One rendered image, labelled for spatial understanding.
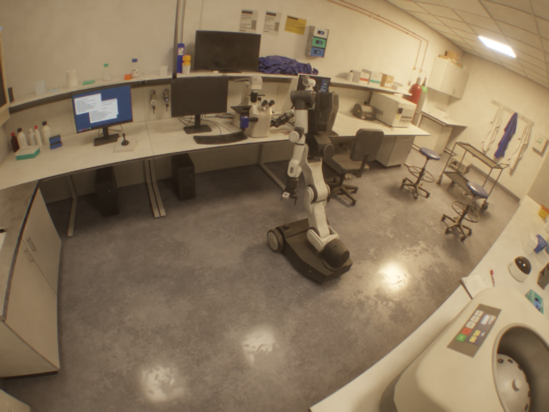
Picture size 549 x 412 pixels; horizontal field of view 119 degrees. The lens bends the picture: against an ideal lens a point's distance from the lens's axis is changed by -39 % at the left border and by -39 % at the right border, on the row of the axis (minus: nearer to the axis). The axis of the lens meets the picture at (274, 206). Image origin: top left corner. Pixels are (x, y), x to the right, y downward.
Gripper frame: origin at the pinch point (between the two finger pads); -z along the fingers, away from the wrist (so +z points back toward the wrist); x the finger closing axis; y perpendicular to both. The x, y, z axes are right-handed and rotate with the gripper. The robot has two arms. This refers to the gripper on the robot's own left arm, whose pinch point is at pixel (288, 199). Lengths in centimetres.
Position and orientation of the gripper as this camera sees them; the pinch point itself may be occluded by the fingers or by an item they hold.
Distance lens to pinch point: 200.7
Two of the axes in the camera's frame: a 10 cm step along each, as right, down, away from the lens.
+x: -8.7, -3.3, 3.5
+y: -4.6, 3.4, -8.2
